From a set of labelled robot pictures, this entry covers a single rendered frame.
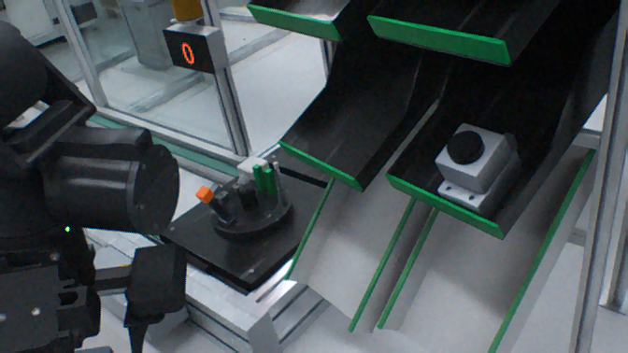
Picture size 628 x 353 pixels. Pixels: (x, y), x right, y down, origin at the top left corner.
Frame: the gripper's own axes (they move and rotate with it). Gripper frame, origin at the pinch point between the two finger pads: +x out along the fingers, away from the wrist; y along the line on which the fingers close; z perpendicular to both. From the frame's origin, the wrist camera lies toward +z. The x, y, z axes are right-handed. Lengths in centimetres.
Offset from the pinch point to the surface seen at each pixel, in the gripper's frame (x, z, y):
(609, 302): 24, -17, 65
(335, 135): -4.8, -21.6, 25.3
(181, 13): -10, -63, 7
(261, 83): 28, -127, 22
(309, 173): 18, -53, 26
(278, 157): 19, -61, 21
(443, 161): -9.7, -5.0, 31.6
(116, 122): 25, -101, -17
